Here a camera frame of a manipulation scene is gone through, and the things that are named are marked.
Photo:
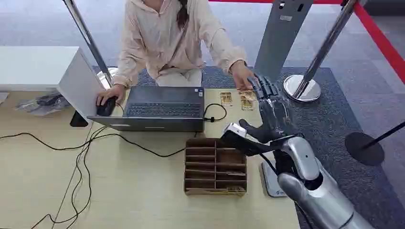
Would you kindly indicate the person's right hand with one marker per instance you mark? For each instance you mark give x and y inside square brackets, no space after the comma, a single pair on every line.
[112,92]

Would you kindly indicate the dark grey laptop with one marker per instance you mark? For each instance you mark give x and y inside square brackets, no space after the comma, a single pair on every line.
[164,110]

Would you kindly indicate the white cabinet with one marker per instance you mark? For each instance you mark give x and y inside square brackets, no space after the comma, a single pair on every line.
[41,66]

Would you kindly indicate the black wedge stand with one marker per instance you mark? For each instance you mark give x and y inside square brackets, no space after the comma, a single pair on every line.
[78,120]

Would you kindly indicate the black round base stand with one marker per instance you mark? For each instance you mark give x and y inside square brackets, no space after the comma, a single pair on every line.
[364,148]

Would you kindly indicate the person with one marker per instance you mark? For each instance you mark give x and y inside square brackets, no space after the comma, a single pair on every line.
[158,38]

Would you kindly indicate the black computer mouse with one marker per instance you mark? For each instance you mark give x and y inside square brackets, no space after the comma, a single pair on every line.
[106,108]

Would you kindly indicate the grey kiosk column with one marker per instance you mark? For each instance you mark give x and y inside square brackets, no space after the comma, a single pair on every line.
[281,38]

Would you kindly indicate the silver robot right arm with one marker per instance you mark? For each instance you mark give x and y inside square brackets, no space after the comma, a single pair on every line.
[319,196]

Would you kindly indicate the wooden card box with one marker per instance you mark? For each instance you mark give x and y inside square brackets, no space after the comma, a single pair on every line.
[215,167]

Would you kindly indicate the clear plastic bag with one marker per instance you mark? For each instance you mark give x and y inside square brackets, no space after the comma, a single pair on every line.
[44,104]

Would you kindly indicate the dark blue rug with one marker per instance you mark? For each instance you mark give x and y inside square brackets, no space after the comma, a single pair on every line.
[341,120]

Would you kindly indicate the white plastic scrap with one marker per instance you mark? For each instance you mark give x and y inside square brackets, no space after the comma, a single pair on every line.
[3,97]

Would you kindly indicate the grey flat plate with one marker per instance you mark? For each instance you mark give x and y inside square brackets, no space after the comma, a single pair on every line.
[271,181]

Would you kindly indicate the chrome stanchion post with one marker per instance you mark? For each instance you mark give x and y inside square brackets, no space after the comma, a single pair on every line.
[326,44]
[90,41]

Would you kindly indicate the red barrier belt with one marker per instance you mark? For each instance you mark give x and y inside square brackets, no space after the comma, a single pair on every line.
[379,39]

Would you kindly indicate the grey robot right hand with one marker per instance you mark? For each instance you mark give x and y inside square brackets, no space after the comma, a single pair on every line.
[275,117]

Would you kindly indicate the person's left hand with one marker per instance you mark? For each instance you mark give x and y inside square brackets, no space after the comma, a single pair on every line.
[240,74]

